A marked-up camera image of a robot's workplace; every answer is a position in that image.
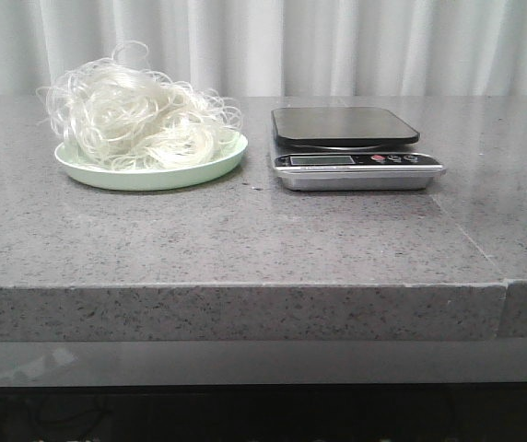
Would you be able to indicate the black silver kitchen scale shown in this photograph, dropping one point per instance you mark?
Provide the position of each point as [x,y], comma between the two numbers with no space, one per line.
[321,149]

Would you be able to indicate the light green round plate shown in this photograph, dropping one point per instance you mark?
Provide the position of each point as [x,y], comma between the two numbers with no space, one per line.
[142,180]

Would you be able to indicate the white pleated curtain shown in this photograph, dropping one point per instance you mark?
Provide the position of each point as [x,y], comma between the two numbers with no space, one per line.
[271,48]

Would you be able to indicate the white vermicelli noodle bundle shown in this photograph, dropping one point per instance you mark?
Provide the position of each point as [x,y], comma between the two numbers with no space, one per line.
[119,114]

